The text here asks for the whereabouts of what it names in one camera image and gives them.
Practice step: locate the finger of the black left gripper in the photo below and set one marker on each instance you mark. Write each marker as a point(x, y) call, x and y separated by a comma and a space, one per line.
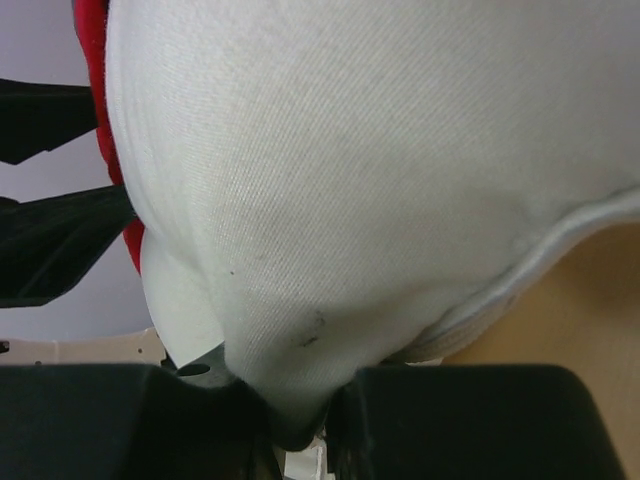
point(49, 245)
point(42, 117)

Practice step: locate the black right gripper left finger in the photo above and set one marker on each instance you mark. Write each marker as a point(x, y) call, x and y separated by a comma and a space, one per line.
point(132, 421)

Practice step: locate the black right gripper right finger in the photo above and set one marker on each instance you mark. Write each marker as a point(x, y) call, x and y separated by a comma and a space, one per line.
point(501, 422)

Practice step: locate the pink pillowcase with dark print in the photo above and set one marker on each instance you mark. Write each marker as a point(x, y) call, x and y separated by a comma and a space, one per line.
point(90, 21)

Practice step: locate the white pillow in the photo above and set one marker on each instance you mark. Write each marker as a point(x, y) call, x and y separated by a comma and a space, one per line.
point(328, 184)

